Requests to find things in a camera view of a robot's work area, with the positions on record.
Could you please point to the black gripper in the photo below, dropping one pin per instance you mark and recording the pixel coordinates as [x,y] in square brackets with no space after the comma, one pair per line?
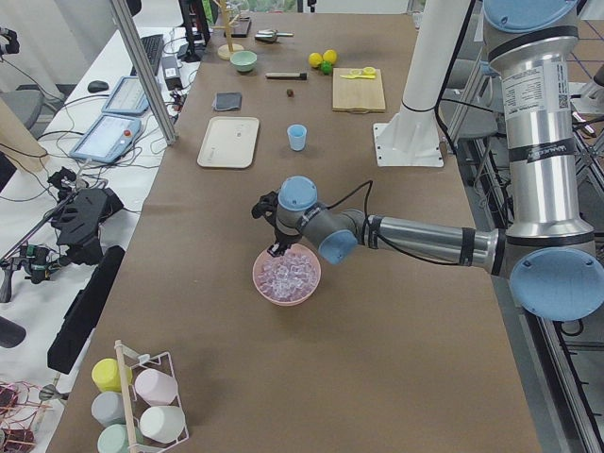
[284,238]

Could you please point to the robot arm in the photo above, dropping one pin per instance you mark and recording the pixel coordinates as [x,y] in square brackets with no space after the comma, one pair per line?
[548,253]

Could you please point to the pile of clear ice cubes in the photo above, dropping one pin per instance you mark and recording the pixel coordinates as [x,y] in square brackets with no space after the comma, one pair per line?
[289,278]

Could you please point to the light blue plastic cup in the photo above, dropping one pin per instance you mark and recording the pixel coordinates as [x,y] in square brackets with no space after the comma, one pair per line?
[297,135]

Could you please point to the pink cup in rack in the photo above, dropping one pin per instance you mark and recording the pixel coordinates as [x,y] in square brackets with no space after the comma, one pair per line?
[155,387]

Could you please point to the wooden cup stand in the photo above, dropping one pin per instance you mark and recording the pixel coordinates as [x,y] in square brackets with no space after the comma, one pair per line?
[228,17]

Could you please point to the white cup in rack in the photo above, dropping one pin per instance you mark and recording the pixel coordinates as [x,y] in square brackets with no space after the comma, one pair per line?
[163,424]

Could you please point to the steel ice scoop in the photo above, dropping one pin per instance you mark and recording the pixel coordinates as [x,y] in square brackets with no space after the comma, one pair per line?
[271,35]

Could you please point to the yellow cup in rack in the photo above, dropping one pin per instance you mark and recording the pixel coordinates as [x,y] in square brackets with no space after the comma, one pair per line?
[105,375]

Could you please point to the grey cup in rack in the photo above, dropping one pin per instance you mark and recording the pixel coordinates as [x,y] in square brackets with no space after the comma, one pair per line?
[108,409]

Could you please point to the green cup in rack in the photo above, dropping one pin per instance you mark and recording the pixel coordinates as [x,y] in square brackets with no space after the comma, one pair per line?
[113,439]

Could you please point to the pink bowl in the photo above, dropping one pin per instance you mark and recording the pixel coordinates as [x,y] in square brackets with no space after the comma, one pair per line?
[294,248]

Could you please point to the cream rectangular tray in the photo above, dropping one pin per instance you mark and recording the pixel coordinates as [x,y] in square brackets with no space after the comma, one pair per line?
[229,142]

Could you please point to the grey folded cloth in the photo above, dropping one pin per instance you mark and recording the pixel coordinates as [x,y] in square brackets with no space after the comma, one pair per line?
[227,101]

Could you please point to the steel muddler black tip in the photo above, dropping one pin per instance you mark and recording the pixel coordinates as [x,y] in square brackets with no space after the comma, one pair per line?
[286,76]

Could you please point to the wooden cutting board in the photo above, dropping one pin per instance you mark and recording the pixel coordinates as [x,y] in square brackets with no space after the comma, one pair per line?
[357,95]

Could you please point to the green lime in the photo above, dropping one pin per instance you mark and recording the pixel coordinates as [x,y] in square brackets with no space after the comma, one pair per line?
[326,68]

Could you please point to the mint green bowl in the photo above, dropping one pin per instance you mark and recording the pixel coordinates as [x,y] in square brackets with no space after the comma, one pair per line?
[244,61]

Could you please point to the yellow lemon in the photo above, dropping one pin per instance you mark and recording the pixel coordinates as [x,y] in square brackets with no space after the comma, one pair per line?
[330,56]
[315,60]

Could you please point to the blue teach pendant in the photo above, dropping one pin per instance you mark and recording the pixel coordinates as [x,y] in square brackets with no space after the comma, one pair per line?
[108,138]
[127,98]

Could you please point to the black keyboard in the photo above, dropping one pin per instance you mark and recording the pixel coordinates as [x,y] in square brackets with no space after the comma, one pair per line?
[153,48]

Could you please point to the black computer mouse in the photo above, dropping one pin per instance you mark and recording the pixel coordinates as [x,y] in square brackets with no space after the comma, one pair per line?
[97,86]

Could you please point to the grey office chair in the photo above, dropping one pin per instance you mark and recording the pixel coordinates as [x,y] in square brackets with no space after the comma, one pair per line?
[25,104]

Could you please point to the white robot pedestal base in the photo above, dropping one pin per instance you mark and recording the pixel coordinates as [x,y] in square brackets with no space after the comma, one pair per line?
[411,138]

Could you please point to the aluminium frame post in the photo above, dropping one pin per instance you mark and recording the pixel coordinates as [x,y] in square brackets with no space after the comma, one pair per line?
[134,47]

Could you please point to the white wire cup rack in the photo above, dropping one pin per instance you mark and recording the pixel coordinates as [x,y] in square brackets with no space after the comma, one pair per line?
[131,363]

